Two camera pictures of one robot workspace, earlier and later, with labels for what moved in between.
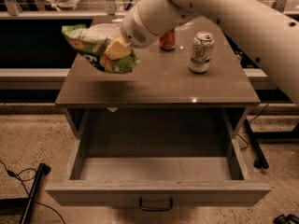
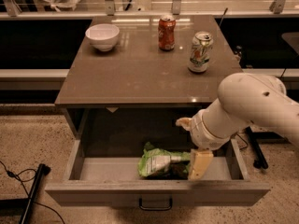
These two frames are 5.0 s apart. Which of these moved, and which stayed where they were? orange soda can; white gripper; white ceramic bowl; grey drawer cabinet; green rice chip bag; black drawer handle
Moved: green rice chip bag; white gripper
Stayed: grey drawer cabinet; white ceramic bowl; black drawer handle; orange soda can
